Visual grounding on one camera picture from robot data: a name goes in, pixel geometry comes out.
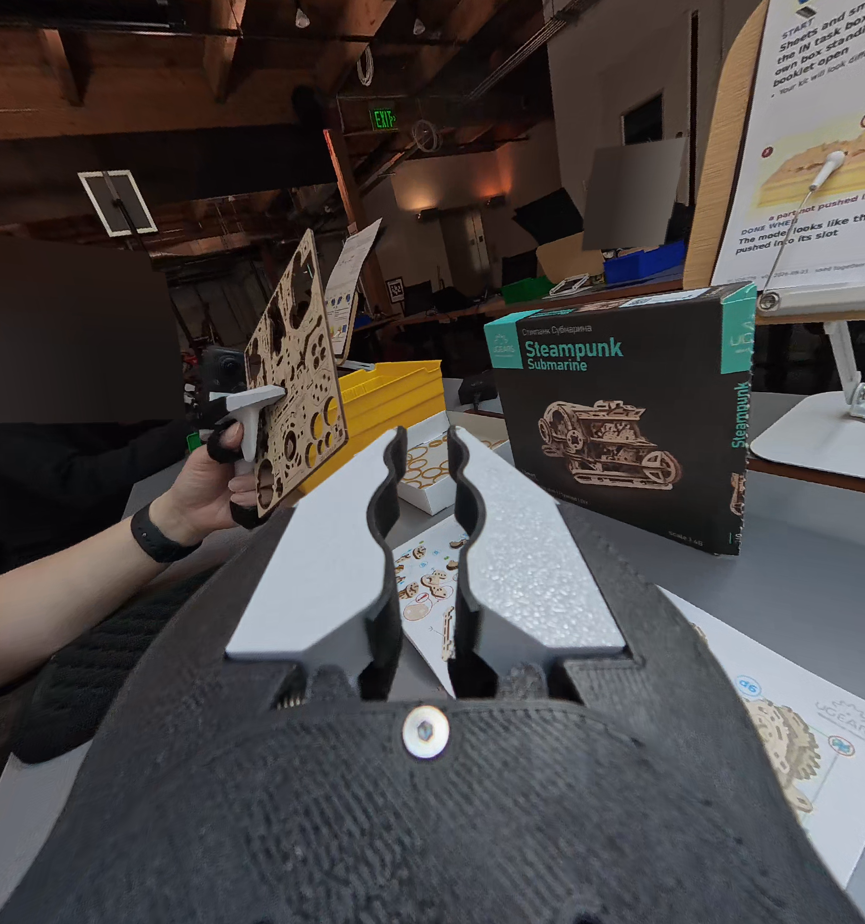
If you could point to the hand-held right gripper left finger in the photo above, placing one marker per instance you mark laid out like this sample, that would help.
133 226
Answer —
302 592

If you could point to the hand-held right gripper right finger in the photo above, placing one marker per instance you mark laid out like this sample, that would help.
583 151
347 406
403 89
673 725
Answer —
548 592

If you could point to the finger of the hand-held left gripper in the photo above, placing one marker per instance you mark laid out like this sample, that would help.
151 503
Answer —
252 403

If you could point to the laser-cut wooden parts sheet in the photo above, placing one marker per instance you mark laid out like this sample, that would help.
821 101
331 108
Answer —
295 346

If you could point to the person's left forearm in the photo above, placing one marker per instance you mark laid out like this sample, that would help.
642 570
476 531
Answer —
43 613

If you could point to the black model kit box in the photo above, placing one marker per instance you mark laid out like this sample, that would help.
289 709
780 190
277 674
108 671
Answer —
620 433

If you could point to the person's left hand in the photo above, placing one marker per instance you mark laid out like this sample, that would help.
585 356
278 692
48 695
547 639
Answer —
194 498

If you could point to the yellow plastic bin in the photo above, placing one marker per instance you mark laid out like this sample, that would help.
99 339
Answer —
389 404

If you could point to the white tray with brown rings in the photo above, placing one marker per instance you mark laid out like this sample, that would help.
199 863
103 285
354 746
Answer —
432 498

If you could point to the black wristwatch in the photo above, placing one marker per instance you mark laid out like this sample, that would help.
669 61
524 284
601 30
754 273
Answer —
162 538

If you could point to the laminated instruction sheet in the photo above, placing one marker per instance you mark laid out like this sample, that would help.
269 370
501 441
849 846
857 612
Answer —
800 72
357 274

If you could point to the open instruction booklet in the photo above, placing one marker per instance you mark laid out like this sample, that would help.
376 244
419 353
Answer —
764 686

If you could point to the green exit sign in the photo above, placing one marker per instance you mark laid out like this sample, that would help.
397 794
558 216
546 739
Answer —
382 119

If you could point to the green plastic bin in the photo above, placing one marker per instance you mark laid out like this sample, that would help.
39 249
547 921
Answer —
526 290

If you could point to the white display stand base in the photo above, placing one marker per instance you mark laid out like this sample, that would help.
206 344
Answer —
822 440

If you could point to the blue plastic bin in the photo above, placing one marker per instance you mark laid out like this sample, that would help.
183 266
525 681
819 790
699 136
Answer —
642 263

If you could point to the instruction sheet on white stand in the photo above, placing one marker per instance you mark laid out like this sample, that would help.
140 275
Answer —
721 144

